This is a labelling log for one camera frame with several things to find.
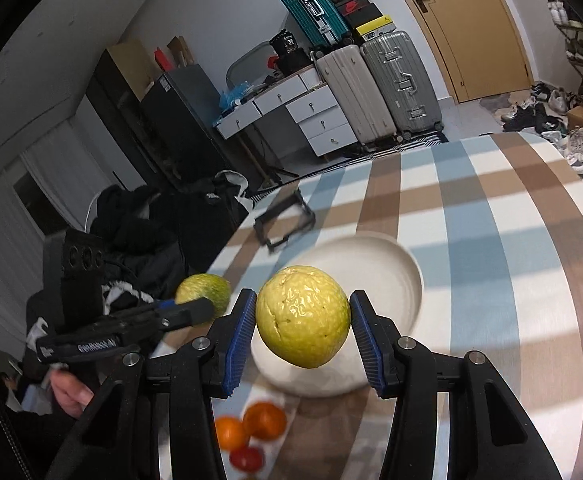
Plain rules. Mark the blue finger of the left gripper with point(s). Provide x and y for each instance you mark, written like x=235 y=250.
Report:
x=181 y=312
x=165 y=304

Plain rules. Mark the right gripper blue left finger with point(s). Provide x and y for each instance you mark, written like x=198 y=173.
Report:
x=234 y=346

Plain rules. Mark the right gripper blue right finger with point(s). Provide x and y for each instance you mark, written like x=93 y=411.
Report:
x=369 y=338

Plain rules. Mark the green wrinkled passion fruit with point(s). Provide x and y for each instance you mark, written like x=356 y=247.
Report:
x=209 y=286

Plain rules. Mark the yellow smooth passion fruit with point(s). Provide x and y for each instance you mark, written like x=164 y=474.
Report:
x=303 y=316

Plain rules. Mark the large orange tangerine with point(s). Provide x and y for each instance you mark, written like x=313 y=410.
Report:
x=265 y=421

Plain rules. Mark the small orange tangerine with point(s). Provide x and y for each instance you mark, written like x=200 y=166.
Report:
x=231 y=433

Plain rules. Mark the round red tomato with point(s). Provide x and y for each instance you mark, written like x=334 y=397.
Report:
x=248 y=459

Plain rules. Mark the person's left hand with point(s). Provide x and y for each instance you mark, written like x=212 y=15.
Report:
x=71 y=394

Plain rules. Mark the pile of black clothes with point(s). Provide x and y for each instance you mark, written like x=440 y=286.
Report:
x=163 y=237

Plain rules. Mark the dark grey refrigerator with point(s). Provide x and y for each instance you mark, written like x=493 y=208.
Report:
x=178 y=113

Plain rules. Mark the checkered tablecloth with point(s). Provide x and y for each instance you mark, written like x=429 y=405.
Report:
x=496 y=225

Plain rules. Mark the white drawer desk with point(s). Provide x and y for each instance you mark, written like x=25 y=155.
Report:
x=309 y=102

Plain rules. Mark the silver suitcase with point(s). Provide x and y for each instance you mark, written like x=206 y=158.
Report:
x=404 y=83

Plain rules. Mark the beige suitcase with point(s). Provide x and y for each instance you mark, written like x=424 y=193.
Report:
x=357 y=93

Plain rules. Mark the stacked shoe boxes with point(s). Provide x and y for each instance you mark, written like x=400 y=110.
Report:
x=364 y=19

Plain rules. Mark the teal suitcase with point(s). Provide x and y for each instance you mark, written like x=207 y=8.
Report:
x=320 y=21

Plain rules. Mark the wooden door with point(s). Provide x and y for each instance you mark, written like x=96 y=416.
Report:
x=476 y=44

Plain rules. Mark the black plastic frame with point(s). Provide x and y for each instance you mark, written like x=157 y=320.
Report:
x=290 y=217

